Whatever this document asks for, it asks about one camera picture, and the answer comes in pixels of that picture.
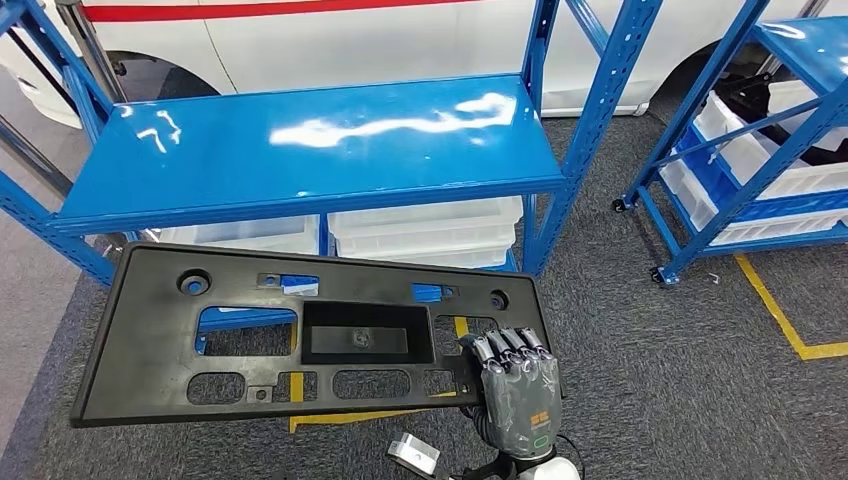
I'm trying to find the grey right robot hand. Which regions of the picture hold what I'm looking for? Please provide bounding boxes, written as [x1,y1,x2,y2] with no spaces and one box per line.
[458,326,565,461]

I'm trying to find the black plastic panel part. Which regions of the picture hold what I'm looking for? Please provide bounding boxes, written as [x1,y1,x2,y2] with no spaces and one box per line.
[69,241,554,430]

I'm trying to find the blue metal shelf rack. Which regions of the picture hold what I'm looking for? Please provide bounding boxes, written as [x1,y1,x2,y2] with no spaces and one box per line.
[612,0,848,286]
[0,0,666,356]

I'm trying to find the black curved plastic part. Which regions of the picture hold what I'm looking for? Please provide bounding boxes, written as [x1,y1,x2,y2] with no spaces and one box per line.
[715,72,848,167]

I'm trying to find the yellow floor tape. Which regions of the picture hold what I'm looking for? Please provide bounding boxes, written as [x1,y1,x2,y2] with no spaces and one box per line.
[289,316,478,435]
[733,254,848,362]

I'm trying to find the blue plastic bin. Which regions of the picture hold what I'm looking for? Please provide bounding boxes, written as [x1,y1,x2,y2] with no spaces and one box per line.
[672,125,848,223]

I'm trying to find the white car red stripe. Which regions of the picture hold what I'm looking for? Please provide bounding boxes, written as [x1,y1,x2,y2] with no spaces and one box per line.
[0,0,848,130]

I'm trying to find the grey metal bar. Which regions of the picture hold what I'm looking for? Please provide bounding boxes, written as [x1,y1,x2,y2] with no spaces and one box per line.
[0,115,74,200]

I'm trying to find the chrome stanchion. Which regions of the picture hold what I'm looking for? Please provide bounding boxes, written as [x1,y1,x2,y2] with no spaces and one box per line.
[56,0,127,104]

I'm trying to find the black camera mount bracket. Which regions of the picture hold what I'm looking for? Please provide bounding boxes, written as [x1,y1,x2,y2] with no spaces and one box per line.
[397,457,518,480]

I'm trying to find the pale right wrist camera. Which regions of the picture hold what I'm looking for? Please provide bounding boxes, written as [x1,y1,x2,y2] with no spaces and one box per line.
[387,432,442,477]

